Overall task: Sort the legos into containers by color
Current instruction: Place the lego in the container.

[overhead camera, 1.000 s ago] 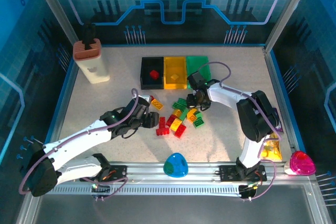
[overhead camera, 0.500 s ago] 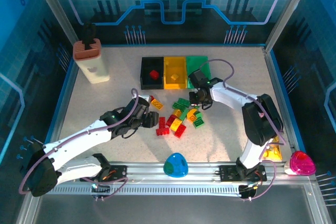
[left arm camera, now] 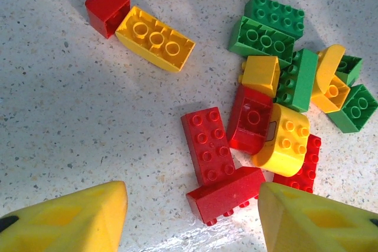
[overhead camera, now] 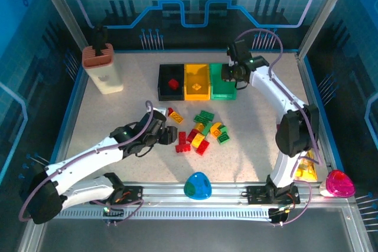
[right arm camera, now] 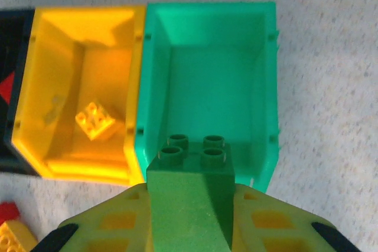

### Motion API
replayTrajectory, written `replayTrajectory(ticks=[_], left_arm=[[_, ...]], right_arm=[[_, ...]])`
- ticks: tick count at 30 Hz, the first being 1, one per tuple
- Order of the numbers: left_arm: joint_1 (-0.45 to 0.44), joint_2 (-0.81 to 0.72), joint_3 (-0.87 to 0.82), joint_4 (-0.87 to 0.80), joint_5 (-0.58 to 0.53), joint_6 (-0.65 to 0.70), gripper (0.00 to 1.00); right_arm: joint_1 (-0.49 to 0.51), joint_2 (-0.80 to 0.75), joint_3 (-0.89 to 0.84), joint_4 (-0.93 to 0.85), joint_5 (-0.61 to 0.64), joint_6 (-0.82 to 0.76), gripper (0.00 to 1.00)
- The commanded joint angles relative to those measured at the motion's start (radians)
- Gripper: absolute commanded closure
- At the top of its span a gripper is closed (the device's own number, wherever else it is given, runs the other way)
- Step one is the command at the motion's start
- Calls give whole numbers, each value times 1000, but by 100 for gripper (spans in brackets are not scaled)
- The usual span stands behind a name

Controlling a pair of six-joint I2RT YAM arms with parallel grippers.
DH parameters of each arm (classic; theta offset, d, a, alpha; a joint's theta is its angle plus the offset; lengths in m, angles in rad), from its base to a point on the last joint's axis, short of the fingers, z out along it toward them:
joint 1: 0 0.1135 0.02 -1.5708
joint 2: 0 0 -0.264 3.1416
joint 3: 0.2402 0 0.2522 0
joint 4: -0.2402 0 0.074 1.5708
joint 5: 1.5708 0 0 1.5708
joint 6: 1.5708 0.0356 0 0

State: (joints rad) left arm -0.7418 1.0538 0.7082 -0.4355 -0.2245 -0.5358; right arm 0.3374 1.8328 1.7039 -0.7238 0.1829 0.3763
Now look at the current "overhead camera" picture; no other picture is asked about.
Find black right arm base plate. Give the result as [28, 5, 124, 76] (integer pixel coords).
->
[246, 185, 301, 205]

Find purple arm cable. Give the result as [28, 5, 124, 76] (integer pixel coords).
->
[234, 28, 322, 227]
[18, 100, 155, 227]

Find black plastic bin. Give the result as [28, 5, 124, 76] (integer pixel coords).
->
[158, 63, 186, 102]

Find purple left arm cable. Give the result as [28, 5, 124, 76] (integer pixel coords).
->
[18, 100, 155, 227]

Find aluminium mounting rail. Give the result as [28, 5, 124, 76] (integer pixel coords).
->
[47, 181, 351, 207]

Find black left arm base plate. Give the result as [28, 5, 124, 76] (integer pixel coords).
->
[90, 185, 144, 205]

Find black tool handle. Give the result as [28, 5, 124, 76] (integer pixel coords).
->
[93, 24, 109, 57]

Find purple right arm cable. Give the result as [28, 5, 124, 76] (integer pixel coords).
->
[234, 28, 322, 227]

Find green plastic bin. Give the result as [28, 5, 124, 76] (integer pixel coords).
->
[208, 63, 237, 101]

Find blue translucent triangular lid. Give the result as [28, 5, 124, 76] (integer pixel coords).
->
[183, 171, 212, 201]

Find white slotted cable duct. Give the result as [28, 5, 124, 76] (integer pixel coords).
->
[47, 207, 286, 221]

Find yellow translucent triangular lid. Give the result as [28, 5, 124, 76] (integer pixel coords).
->
[294, 150, 320, 182]

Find yellow plastic bin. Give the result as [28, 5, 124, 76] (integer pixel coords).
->
[183, 63, 212, 102]

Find white holder with terracotta top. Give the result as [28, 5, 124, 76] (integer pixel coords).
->
[82, 42, 124, 96]

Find aluminium frame post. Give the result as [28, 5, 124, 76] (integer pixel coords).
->
[31, 0, 91, 51]
[296, 0, 355, 60]

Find pink translucent triangular lid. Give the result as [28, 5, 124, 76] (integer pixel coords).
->
[325, 169, 356, 198]

